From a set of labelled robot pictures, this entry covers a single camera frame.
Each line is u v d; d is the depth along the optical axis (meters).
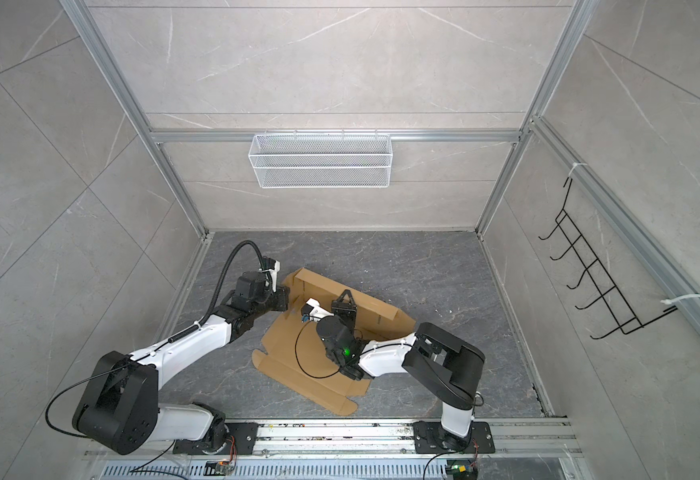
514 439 0.75
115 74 0.78
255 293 0.69
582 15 0.69
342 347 0.65
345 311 0.75
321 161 1.01
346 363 0.65
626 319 0.58
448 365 0.48
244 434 0.73
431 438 0.73
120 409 0.41
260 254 0.74
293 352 0.73
